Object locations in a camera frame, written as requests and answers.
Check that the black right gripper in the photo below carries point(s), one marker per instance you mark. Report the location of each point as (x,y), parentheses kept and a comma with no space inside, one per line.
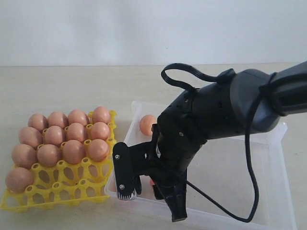
(169,172)

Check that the yellow plastic egg tray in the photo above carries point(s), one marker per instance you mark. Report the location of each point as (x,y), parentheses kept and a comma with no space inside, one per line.
(65,183)

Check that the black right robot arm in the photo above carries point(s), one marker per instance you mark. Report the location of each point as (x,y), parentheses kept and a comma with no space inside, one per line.
(213,107)

